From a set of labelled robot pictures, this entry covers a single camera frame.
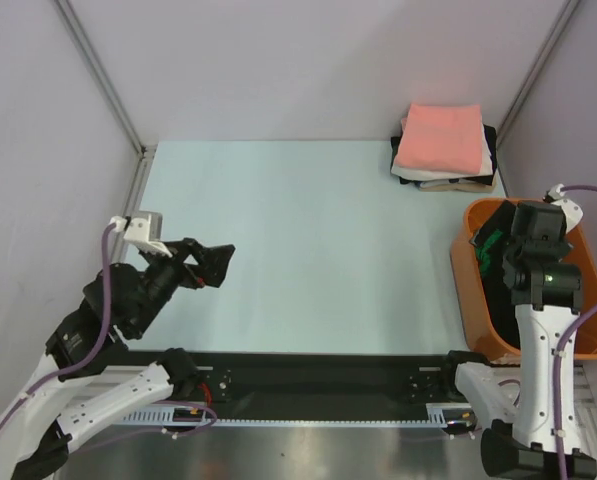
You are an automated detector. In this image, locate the orange plastic bin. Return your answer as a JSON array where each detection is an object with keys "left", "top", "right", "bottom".
[{"left": 450, "top": 197, "right": 597, "bottom": 364}]

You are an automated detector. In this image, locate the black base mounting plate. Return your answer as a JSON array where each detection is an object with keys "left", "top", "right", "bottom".
[{"left": 80, "top": 349, "right": 499, "bottom": 404}]

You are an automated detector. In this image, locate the pink folded t shirt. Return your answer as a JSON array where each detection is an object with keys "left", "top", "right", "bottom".
[{"left": 395, "top": 104, "right": 483, "bottom": 175}]

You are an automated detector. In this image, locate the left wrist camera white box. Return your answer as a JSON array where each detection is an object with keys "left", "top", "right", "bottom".
[{"left": 109, "top": 211, "right": 172, "bottom": 257}]

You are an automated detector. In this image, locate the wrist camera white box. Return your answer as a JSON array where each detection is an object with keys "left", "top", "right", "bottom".
[
  {"left": 109, "top": 211, "right": 172, "bottom": 257},
  {"left": 543, "top": 184, "right": 583, "bottom": 233}
]

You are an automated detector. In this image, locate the left aluminium corner post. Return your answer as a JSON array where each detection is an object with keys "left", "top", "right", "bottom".
[{"left": 51, "top": 0, "right": 146, "bottom": 158}]

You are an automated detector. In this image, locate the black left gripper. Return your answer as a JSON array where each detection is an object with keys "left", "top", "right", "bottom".
[{"left": 130, "top": 236, "right": 235, "bottom": 335}]

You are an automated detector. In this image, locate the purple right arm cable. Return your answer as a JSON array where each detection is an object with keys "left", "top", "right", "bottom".
[{"left": 497, "top": 183, "right": 597, "bottom": 480}]

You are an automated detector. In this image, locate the aluminium corner post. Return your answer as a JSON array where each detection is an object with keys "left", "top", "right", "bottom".
[
  {"left": 497, "top": 0, "right": 581, "bottom": 146},
  {"left": 51, "top": 0, "right": 146, "bottom": 158}
]

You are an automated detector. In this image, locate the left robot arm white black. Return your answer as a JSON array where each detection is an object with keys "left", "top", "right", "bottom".
[{"left": 0, "top": 238, "right": 235, "bottom": 479}]

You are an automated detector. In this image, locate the slotted cable duct rail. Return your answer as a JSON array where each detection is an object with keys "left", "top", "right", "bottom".
[{"left": 117, "top": 403, "right": 477, "bottom": 432}]

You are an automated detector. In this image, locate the black t shirt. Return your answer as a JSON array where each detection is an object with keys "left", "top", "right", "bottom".
[
  {"left": 470, "top": 200, "right": 520, "bottom": 348},
  {"left": 390, "top": 125, "right": 498, "bottom": 185}
]

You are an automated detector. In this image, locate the aluminium frame rail front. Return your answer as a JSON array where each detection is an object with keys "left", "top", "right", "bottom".
[{"left": 52, "top": 367, "right": 597, "bottom": 416}]

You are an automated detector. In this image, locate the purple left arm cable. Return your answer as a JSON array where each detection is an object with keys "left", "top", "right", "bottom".
[{"left": 0, "top": 222, "right": 219, "bottom": 461}]

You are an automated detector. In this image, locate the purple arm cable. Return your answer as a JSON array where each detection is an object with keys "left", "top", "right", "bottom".
[
  {"left": 497, "top": 183, "right": 597, "bottom": 480},
  {"left": 0, "top": 222, "right": 219, "bottom": 461}
]

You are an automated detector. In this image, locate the green t shirt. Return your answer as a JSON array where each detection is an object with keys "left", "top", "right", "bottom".
[{"left": 475, "top": 229, "right": 504, "bottom": 277}]

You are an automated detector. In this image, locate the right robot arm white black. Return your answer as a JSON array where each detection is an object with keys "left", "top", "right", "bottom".
[{"left": 439, "top": 201, "right": 597, "bottom": 479}]

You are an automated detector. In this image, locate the right aluminium corner post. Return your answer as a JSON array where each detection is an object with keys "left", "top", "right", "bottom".
[{"left": 497, "top": 0, "right": 581, "bottom": 146}]

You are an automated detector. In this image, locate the beige folded t shirt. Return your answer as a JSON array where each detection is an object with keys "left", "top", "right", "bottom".
[{"left": 416, "top": 177, "right": 496, "bottom": 193}]

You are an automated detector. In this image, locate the black folded t shirt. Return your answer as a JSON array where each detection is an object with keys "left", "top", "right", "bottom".
[{"left": 390, "top": 125, "right": 498, "bottom": 185}]

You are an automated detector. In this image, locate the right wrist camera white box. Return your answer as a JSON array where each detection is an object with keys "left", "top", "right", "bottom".
[{"left": 543, "top": 184, "right": 583, "bottom": 233}]

